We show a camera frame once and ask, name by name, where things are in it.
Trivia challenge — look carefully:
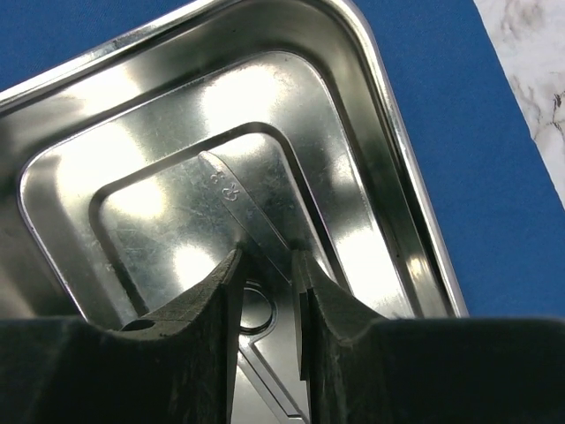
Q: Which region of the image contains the blue surgical drape cloth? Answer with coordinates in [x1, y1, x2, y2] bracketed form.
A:
[1, 1, 564, 318]

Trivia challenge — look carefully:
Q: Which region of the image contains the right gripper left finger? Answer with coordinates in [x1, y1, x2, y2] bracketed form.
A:
[1, 250, 243, 423]

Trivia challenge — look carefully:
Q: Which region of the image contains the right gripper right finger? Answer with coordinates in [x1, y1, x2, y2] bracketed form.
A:
[291, 251, 564, 423]

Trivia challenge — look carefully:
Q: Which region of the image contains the stainless steel instrument tray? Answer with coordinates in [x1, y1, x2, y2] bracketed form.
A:
[1, 1, 467, 423]

